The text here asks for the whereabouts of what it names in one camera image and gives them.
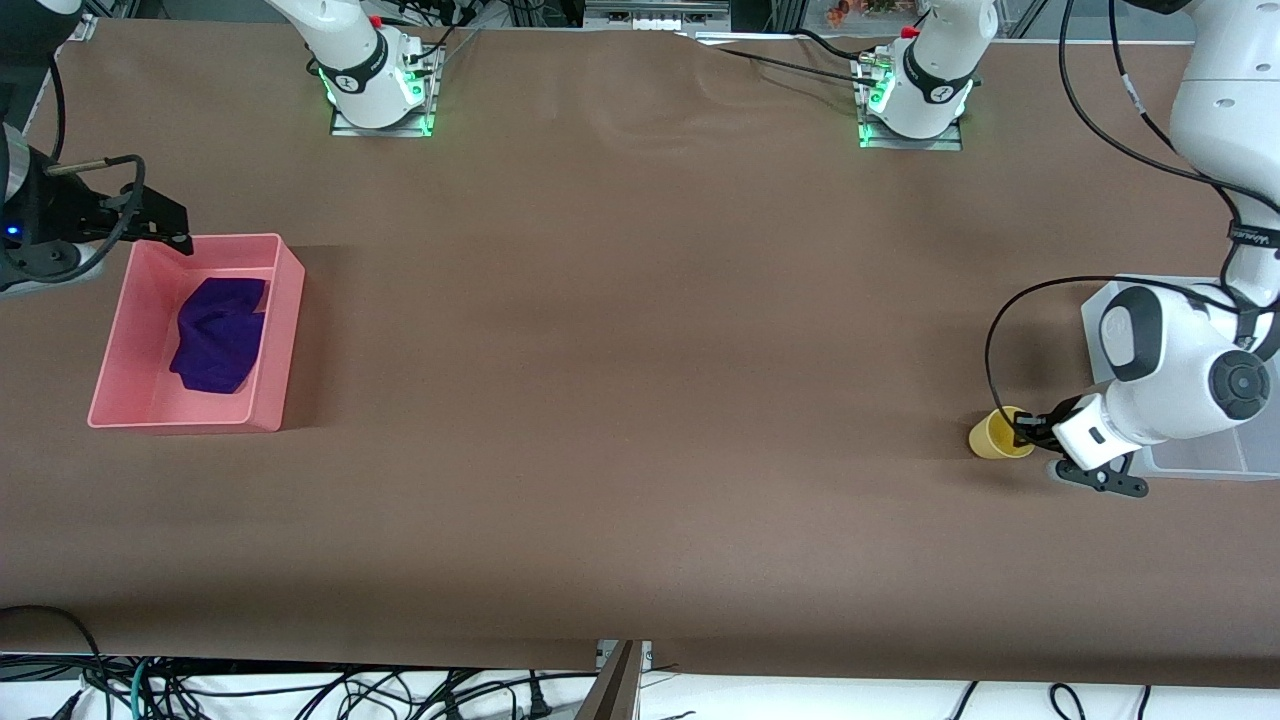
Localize white power strip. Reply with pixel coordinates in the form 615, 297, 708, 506
585, 0, 731, 31

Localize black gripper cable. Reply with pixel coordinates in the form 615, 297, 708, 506
985, 0, 1261, 431
0, 50, 147, 293

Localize pink plastic bin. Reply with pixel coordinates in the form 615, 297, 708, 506
87, 233, 307, 433

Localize clear plastic bin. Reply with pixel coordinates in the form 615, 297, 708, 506
1080, 278, 1280, 481

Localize brown table cover sheet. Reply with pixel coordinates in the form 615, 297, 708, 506
0, 20, 1280, 691

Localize orange objects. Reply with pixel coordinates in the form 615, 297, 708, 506
825, 0, 901, 26

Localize metal frame bracket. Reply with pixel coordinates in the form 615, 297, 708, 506
578, 640, 653, 720

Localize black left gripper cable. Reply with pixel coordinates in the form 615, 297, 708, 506
985, 0, 1261, 431

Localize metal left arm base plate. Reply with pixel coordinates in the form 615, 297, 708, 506
858, 55, 964, 151

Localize yellow cup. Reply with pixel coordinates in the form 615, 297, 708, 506
967, 405, 1037, 460

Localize purple cloth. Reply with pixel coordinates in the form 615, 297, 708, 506
168, 277, 271, 395

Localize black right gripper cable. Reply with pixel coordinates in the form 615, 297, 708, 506
0, 50, 147, 293

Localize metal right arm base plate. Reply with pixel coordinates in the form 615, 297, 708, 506
330, 45, 438, 138

